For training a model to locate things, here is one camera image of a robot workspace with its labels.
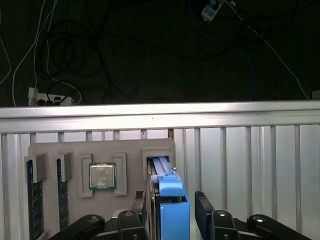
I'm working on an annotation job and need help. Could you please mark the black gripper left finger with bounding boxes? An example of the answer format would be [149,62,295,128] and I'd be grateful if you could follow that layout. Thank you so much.
[51,191,148,240]

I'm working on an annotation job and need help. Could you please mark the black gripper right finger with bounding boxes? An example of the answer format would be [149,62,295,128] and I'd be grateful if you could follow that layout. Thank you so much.
[194,191,313,240]

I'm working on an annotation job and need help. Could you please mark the hard disk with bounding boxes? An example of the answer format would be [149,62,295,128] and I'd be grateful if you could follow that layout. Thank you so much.
[147,156,191,240]

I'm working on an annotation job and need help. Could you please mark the silver CPU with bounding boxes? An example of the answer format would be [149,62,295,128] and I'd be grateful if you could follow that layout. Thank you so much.
[88,162,117,192]

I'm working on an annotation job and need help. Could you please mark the blue RAM stick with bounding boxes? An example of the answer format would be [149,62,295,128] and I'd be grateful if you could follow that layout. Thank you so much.
[56,158,70,232]
[26,158,45,240]

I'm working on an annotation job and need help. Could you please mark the grey parts rack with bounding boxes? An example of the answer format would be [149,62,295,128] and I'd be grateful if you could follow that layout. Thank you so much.
[24,138,177,240]

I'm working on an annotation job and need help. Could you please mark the white power strip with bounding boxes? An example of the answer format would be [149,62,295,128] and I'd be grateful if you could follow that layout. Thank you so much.
[27,87,72,107]

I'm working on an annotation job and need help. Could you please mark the white blue plug adapter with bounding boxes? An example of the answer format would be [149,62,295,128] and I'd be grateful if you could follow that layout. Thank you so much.
[201,0,221,22]

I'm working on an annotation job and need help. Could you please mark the blue floor cable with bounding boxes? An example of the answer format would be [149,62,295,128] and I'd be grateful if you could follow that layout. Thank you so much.
[189,0,256,101]

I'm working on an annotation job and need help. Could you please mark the white floor cable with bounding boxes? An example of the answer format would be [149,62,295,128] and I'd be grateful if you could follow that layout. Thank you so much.
[231,0,311,100]

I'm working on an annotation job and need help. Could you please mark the black coiled floor cable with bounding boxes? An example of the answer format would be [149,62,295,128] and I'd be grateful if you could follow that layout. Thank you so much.
[37,21,141,105]

